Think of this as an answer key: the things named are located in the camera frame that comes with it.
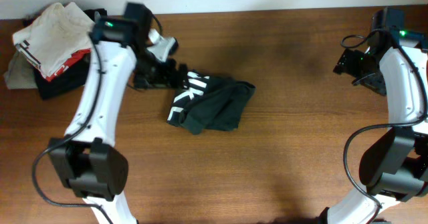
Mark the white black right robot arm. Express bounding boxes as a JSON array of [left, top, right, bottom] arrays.
[[317, 7, 427, 224]]

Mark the black folded shirt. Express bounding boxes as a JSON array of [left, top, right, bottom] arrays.
[[26, 9, 107, 100]]

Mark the dark green Nike t-shirt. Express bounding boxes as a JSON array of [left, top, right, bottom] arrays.
[[167, 70, 256, 135]]

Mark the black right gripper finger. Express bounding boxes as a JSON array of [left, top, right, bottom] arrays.
[[333, 51, 349, 75], [352, 72, 387, 96]]

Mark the white folded shirt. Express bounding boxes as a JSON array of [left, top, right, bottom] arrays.
[[12, 2, 94, 81]]

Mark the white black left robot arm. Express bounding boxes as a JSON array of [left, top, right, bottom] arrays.
[[45, 3, 189, 223]]

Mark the red folded shirt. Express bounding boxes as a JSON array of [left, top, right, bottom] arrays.
[[45, 49, 91, 82]]

